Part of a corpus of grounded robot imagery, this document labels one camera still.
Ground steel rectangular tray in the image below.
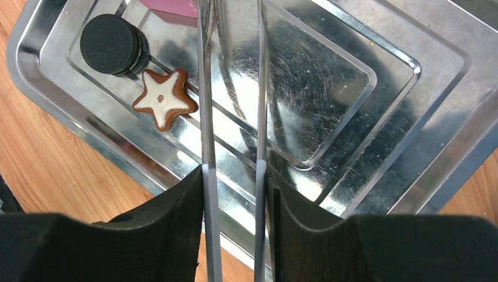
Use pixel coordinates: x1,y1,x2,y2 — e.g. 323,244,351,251
6,1,497,268

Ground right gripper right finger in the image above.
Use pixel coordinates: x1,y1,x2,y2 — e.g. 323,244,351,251
266,168,497,281

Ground pink swirl roll cake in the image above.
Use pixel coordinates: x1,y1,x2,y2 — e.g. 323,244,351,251
140,0,198,28

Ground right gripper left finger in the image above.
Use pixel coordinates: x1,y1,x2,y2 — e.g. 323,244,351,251
1,167,204,281

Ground black round cookie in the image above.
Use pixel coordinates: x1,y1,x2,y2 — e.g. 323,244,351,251
79,14,150,77

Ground steel serving tongs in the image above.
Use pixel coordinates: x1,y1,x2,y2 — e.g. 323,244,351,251
197,1,267,281

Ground white star cookie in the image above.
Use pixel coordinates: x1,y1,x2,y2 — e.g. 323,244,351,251
132,68,198,132

